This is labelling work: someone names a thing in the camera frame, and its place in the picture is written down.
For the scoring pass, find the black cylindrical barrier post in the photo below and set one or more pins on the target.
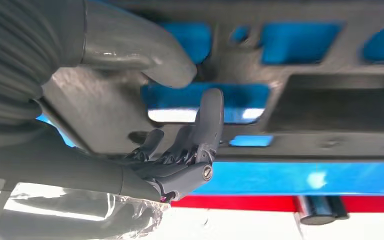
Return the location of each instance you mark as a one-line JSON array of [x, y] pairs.
[[318, 208]]

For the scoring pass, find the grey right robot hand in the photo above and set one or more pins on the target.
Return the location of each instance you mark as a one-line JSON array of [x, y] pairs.
[[129, 39]]

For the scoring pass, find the blue metal shelf rack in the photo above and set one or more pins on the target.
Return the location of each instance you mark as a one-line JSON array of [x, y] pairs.
[[278, 179]]

